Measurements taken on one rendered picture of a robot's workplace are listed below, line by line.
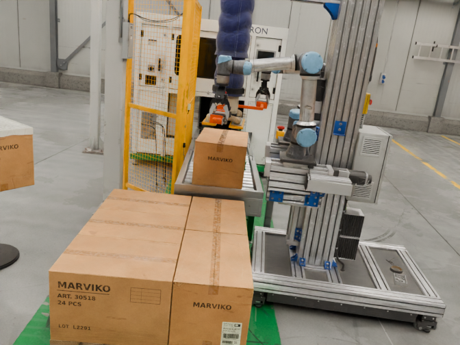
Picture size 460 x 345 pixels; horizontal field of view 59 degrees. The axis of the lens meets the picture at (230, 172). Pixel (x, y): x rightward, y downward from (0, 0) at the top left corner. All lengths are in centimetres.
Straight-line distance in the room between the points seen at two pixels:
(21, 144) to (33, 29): 1080
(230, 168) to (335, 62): 112
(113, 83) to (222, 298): 236
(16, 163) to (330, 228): 216
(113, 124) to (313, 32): 875
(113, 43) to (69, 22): 937
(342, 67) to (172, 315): 177
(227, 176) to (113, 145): 126
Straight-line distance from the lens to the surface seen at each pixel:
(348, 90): 273
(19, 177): 303
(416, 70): 1254
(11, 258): 342
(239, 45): 286
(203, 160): 316
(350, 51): 272
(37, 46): 1363
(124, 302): 217
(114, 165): 399
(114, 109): 387
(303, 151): 257
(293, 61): 250
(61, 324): 234
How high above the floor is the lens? 165
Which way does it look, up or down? 17 degrees down
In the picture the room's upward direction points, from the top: 6 degrees clockwise
